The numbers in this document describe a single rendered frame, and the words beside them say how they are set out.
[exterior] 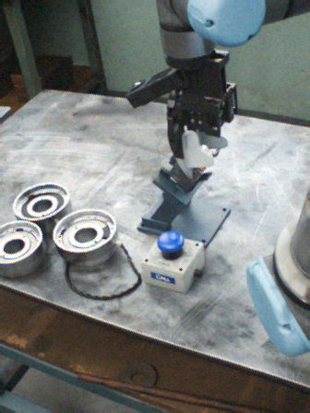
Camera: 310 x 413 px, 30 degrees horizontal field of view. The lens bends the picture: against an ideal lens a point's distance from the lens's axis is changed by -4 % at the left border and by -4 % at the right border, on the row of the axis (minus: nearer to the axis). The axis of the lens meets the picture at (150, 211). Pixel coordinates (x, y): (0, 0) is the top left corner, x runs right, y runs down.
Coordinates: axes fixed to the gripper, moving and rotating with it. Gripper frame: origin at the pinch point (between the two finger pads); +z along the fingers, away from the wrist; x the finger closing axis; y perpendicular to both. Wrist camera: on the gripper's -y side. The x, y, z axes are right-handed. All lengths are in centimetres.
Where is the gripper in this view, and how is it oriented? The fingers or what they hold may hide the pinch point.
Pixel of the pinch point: (191, 164)
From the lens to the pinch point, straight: 94.2
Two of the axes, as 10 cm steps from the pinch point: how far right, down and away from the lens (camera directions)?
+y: 8.7, 2.2, -4.5
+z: 1.3, 7.7, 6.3
